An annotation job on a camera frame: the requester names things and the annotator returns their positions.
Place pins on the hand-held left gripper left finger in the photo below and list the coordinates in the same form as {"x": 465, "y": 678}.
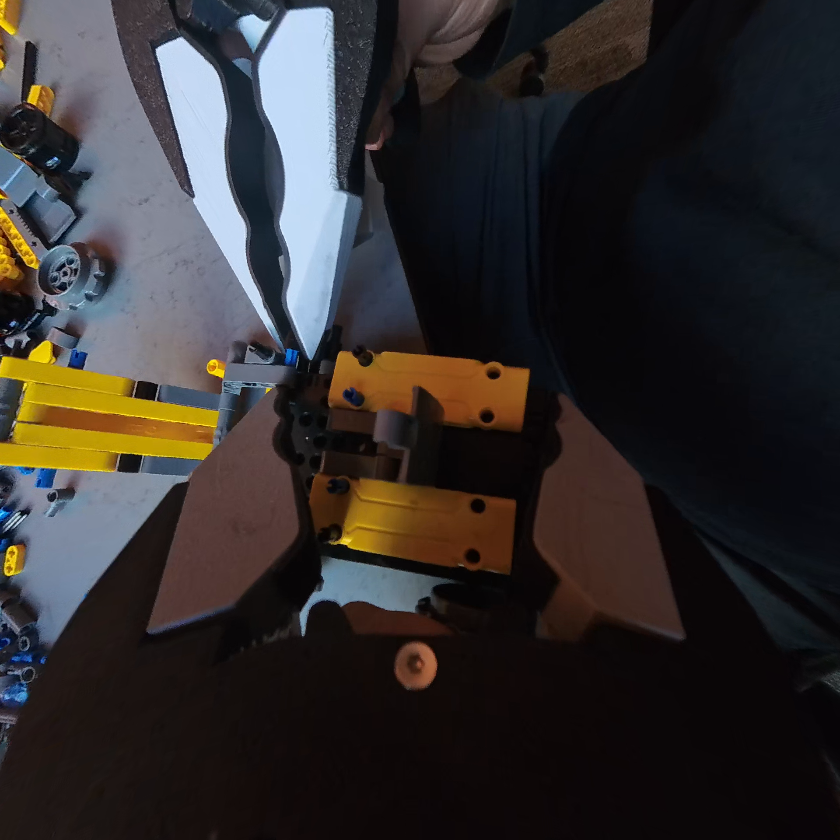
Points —
{"x": 236, "y": 525}

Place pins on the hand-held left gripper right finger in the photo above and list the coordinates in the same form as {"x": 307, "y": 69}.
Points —
{"x": 604, "y": 538}

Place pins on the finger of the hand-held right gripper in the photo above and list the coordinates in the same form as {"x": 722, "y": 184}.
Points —
{"x": 210, "y": 131}
{"x": 313, "y": 158}

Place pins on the yellow black brick vehicle model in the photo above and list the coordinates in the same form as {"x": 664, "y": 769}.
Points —
{"x": 420, "y": 387}

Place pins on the grey desk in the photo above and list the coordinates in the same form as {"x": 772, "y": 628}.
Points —
{"x": 158, "y": 302}

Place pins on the person's right hand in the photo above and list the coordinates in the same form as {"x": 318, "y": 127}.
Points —
{"x": 453, "y": 26}

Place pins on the pile of loose brick parts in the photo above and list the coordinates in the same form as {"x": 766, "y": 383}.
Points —
{"x": 33, "y": 210}

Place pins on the grey sprocket wheel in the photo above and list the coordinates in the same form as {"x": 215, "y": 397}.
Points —
{"x": 72, "y": 273}

